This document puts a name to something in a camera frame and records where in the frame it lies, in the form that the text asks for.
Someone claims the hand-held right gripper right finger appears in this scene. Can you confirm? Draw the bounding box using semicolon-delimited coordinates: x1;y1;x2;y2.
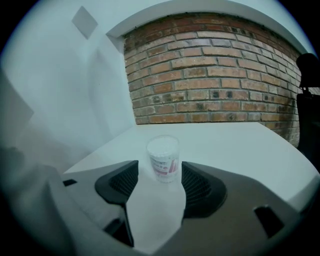
181;161;228;219

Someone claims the black office chair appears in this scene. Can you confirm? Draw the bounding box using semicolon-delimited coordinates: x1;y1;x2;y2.
295;52;320;166

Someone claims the clear cotton swab container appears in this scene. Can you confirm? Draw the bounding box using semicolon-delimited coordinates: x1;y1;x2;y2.
146;134;180;185

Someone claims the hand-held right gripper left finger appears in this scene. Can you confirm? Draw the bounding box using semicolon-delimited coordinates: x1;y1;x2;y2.
94;160;139;248

